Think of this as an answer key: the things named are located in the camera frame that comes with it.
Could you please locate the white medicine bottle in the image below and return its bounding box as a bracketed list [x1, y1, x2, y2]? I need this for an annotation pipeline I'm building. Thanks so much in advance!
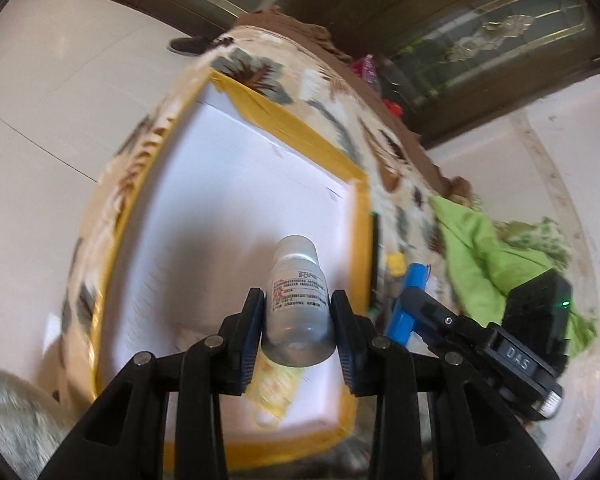
[262, 235, 336, 367]

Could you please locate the yellow cartoon keychain toy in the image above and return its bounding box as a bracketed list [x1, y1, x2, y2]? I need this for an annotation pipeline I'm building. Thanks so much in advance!
[246, 353, 303, 430]

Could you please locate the grey fluffy rug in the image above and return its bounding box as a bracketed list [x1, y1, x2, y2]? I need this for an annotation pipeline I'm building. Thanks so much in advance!
[0, 370, 76, 479]

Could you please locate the green cloth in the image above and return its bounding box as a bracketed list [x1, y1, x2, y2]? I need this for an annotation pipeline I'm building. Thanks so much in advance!
[429, 194, 598, 359]

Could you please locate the floral leaf blanket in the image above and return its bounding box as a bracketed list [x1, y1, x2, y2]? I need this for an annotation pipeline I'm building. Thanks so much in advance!
[59, 25, 455, 413]

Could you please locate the white box with yellow tape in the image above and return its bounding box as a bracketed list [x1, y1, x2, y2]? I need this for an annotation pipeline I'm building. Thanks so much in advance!
[90, 70, 376, 473]

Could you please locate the pink plastic bag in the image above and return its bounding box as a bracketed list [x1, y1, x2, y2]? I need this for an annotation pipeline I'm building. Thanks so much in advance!
[350, 54, 381, 94]

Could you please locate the black shoe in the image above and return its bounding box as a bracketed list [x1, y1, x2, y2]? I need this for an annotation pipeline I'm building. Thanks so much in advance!
[168, 36, 213, 56]

